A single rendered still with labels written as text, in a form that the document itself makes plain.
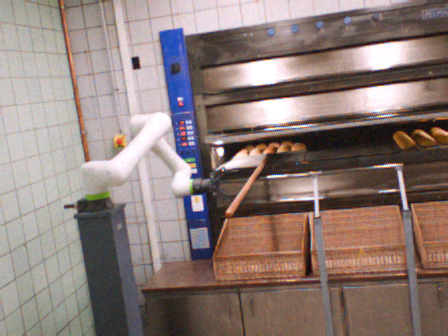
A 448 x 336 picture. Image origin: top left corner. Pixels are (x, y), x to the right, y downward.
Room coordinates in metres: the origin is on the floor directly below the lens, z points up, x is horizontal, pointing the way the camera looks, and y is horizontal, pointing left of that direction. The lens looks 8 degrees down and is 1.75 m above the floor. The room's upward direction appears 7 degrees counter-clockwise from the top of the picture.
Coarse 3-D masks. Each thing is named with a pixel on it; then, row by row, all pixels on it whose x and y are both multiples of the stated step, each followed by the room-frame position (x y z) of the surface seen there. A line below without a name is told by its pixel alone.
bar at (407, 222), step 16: (272, 176) 3.43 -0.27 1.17; (288, 176) 3.40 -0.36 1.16; (304, 176) 3.39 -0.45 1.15; (400, 176) 3.23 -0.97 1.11; (320, 224) 3.15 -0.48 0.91; (320, 240) 3.15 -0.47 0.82; (320, 256) 3.15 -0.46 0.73; (320, 272) 3.15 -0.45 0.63; (416, 288) 3.05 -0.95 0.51; (416, 304) 3.05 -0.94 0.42; (416, 320) 3.05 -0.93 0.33
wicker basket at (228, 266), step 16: (224, 224) 3.76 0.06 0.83; (240, 224) 3.81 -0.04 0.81; (256, 224) 3.78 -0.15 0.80; (272, 224) 3.76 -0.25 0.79; (288, 224) 3.73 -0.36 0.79; (304, 224) 3.57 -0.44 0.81; (224, 240) 3.70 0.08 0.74; (240, 240) 3.79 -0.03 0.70; (256, 240) 3.76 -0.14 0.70; (272, 240) 3.73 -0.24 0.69; (288, 240) 3.70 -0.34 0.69; (304, 240) 3.43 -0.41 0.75; (224, 256) 3.38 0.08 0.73; (240, 256) 3.35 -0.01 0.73; (256, 256) 3.33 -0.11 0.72; (272, 256) 3.31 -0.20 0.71; (288, 256) 3.29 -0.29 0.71; (304, 256) 3.35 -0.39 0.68; (224, 272) 3.38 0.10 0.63; (240, 272) 3.36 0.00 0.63; (256, 272) 3.43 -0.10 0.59; (272, 272) 3.32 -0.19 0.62; (288, 272) 3.29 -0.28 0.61; (304, 272) 3.27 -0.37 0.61
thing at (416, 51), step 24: (336, 48) 3.73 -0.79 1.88; (360, 48) 3.69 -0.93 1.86; (384, 48) 3.66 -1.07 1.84; (408, 48) 3.62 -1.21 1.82; (432, 48) 3.58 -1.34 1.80; (216, 72) 3.88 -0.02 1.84; (240, 72) 3.84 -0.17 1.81; (264, 72) 3.80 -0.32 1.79; (288, 72) 3.76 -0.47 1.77; (312, 72) 3.72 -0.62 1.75; (336, 72) 3.67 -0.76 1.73; (360, 72) 3.63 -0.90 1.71
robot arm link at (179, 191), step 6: (180, 174) 3.37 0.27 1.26; (174, 180) 3.35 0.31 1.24; (180, 180) 3.33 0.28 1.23; (186, 180) 3.33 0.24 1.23; (174, 186) 3.31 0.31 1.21; (180, 186) 3.30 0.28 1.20; (186, 186) 3.30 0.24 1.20; (174, 192) 3.31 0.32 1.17; (180, 192) 3.30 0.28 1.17; (186, 192) 3.31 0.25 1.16; (192, 192) 3.30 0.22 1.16
